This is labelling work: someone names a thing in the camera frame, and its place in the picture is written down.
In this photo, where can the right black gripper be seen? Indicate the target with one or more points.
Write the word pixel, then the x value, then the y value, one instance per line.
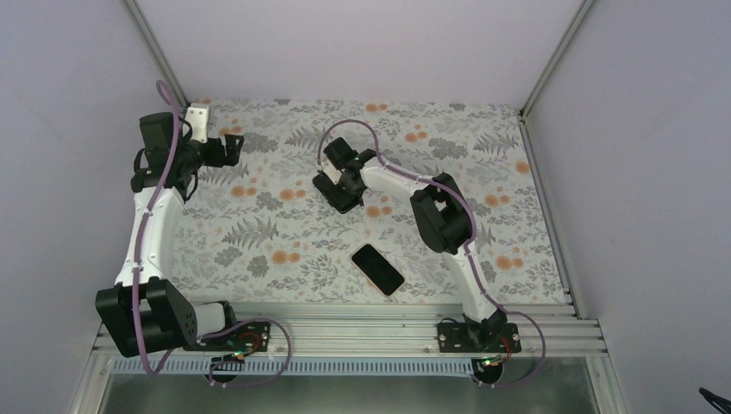
pixel 359 191

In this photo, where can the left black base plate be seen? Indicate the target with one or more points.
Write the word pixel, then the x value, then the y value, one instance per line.
pixel 252 337

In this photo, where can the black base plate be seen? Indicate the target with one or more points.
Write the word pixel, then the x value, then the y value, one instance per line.
pixel 252 337
pixel 459 338

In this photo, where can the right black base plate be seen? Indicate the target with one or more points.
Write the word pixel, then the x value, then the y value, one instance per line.
pixel 459 338

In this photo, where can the dark green smartphone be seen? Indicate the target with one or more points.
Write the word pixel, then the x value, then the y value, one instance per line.
pixel 327 188

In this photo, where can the slotted grey cable duct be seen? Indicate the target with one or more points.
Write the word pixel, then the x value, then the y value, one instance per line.
pixel 265 366

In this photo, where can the aluminium rail frame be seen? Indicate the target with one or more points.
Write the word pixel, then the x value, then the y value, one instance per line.
pixel 564 367

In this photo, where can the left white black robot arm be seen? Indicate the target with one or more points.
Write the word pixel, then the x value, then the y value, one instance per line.
pixel 143 305

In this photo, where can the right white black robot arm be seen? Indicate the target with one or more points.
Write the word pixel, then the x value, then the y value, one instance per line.
pixel 443 219

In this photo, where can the floral patterned table mat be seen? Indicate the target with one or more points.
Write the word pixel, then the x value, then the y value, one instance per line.
pixel 260 230

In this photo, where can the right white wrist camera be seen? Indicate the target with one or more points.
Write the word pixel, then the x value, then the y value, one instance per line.
pixel 330 171

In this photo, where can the black phone in pink case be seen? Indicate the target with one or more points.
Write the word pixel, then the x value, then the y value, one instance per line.
pixel 379 271

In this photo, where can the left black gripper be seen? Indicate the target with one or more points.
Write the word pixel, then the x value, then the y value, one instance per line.
pixel 216 159

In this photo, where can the black object at corner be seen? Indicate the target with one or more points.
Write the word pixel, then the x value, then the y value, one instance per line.
pixel 721 404

